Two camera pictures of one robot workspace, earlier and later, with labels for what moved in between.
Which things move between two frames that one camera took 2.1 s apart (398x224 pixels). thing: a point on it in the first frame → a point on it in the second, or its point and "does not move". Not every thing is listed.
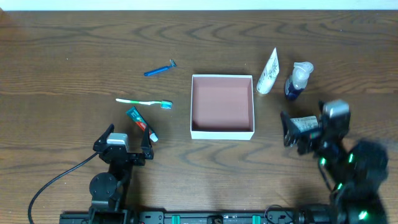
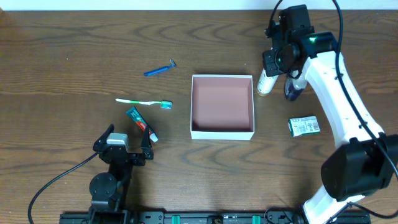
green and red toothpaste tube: (140, 121) does not move
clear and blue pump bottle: (298, 79) does not move
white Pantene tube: (270, 74) does not move
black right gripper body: (306, 143) → (272, 62)
